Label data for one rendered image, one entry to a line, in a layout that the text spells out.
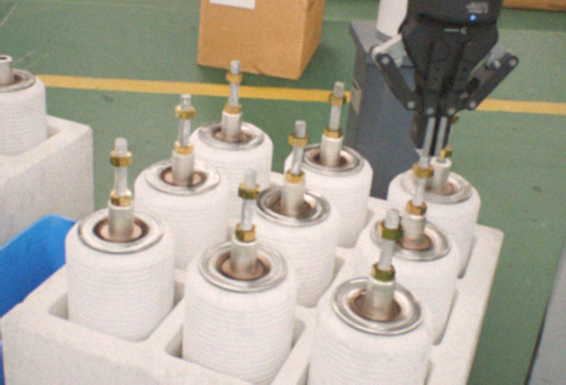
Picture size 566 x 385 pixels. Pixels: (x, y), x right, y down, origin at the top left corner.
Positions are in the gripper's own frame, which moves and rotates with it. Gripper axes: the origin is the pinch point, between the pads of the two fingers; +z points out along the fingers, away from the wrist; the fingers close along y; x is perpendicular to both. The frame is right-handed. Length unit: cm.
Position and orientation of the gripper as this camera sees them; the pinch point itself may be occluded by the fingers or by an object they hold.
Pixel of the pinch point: (430, 133)
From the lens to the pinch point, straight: 71.7
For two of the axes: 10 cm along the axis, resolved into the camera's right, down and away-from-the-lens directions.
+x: -2.1, -4.6, 8.7
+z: -0.9, 8.9, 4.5
